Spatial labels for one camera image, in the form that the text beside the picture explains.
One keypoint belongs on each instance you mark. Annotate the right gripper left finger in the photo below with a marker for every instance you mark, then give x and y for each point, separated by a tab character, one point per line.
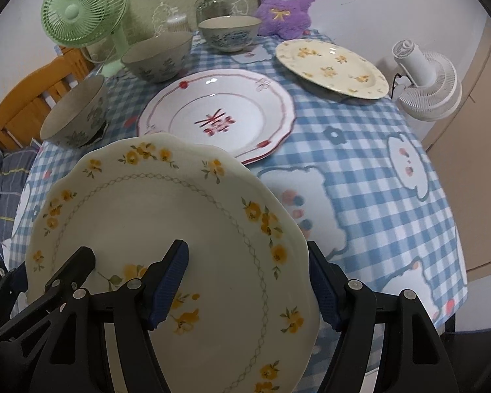
58	342

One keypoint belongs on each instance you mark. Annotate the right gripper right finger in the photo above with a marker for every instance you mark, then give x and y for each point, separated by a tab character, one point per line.
413	358

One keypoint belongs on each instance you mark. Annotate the large yellow floral plate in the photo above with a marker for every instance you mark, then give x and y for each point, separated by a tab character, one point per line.
189	241

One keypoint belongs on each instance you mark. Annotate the ceramic floral bowl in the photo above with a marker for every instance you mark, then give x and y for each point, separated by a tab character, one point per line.
78	116
230	33
159	58

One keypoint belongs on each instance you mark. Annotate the blue checkered tablecloth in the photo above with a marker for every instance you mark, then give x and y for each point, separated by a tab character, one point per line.
351	175

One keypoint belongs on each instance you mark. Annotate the grey plaid pillow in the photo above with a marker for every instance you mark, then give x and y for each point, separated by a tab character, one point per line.
14	170

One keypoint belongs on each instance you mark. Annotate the wooden bed headboard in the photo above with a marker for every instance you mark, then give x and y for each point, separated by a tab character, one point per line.
24	109

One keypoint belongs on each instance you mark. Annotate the white standing fan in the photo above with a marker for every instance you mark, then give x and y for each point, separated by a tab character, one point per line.
435	91

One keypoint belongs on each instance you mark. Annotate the white red-pattern plate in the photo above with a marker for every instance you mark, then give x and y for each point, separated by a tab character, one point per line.
245	113

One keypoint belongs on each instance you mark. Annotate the small yellow floral plate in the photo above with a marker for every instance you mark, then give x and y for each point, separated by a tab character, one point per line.
333	67

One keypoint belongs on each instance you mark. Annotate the green desk fan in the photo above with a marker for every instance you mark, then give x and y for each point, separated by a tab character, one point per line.
81	23

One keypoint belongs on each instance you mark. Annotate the cotton swab container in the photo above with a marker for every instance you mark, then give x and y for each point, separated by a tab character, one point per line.
178	23

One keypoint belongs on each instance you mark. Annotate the glass mug jar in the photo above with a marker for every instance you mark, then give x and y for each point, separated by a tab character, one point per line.
208	9

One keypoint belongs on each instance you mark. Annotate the purple plush rabbit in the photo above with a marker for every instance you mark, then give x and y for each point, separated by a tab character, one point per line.
287	19

